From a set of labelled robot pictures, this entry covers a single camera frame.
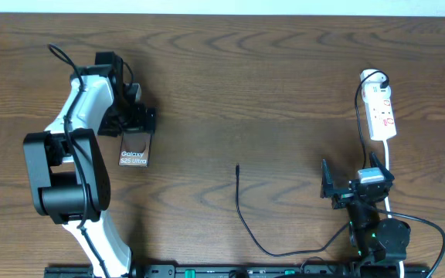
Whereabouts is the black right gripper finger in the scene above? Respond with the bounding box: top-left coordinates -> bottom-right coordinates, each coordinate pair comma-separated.
369,151 -> 394,181
320,159 -> 335,198

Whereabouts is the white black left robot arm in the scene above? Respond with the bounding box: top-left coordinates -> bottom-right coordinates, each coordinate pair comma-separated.
23,46 -> 156,277

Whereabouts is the black charging cable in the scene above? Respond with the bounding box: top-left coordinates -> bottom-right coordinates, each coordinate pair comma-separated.
235,69 -> 391,258

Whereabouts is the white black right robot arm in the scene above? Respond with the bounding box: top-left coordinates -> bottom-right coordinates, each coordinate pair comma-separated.
321,153 -> 411,266

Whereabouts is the white power strip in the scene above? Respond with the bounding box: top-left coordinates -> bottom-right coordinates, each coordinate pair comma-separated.
362,83 -> 396,141

